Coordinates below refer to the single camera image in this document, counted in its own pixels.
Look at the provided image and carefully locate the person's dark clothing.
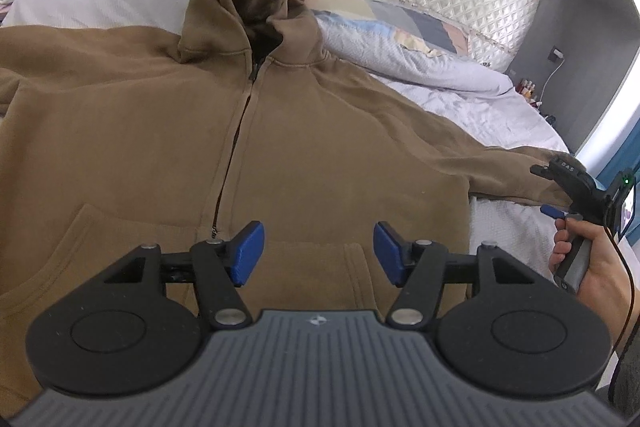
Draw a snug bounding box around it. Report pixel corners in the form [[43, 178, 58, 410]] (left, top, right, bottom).
[[597, 342, 640, 423]]

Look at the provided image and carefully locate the person's right hand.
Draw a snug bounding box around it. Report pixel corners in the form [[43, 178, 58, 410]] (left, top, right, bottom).
[[548, 213, 631, 308]]

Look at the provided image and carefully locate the person's right forearm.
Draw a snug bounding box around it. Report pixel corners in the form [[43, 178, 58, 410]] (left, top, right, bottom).
[[607, 252, 640, 348]]

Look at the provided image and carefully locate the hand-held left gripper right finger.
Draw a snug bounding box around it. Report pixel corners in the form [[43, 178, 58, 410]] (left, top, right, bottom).
[[374, 221, 540, 329]]

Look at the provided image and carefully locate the white charger cable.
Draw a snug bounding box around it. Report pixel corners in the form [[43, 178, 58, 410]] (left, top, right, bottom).
[[537, 59, 561, 105]]

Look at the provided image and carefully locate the group of cosmetic bottles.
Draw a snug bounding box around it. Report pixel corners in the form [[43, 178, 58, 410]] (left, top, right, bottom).
[[517, 78, 543, 110]]

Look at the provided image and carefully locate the brown zip hoodie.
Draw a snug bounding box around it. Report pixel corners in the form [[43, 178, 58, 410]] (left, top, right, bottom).
[[0, 0, 576, 408]]

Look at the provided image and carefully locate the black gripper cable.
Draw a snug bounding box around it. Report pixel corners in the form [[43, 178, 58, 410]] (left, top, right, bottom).
[[605, 224, 637, 408]]

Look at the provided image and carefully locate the patchwork pillow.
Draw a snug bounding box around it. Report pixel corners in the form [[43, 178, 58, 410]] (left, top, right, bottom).
[[295, 0, 516, 98]]

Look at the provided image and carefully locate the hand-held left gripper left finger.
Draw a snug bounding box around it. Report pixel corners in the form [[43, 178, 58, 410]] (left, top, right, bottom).
[[101, 220, 266, 329]]

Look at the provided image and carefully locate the blue curtain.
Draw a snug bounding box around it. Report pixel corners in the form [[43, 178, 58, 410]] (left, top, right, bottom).
[[597, 107, 640, 248]]

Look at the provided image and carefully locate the grey bedside cabinet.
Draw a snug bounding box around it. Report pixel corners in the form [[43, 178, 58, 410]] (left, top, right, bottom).
[[500, 0, 640, 158]]

